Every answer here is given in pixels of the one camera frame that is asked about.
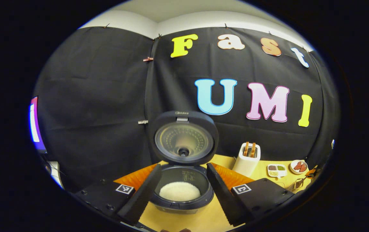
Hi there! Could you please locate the black rice cooker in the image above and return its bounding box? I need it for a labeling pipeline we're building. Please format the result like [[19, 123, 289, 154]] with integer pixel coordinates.
[[148, 111, 219, 215]]

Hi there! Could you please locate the white toaster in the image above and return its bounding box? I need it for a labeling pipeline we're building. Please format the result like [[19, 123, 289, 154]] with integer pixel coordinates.
[[232, 142, 261, 177]]

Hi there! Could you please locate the white round plate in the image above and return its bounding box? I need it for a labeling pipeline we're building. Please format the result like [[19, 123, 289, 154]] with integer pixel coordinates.
[[290, 160, 309, 175]]

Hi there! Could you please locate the metal wire chopstick holder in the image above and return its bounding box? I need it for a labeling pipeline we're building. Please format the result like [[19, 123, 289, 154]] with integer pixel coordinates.
[[286, 178, 304, 193]]

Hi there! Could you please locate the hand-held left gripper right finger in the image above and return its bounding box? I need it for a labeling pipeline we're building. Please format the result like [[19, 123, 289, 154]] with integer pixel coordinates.
[[206, 162, 296, 227]]

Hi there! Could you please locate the white object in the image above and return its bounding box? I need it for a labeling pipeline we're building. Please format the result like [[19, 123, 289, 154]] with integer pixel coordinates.
[[47, 161, 64, 189]]

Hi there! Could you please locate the white rice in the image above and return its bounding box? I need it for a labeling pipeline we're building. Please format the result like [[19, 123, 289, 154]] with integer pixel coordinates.
[[159, 181, 201, 202]]

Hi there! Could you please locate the white divided bean dish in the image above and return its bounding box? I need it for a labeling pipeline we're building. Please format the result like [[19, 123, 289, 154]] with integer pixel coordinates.
[[267, 164, 287, 179]]

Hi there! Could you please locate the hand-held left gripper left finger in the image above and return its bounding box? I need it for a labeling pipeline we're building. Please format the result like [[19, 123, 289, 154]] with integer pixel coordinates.
[[73, 164, 162, 226]]

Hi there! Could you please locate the lit screen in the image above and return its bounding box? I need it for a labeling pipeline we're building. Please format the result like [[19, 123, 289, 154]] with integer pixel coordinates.
[[29, 96, 47, 153]]

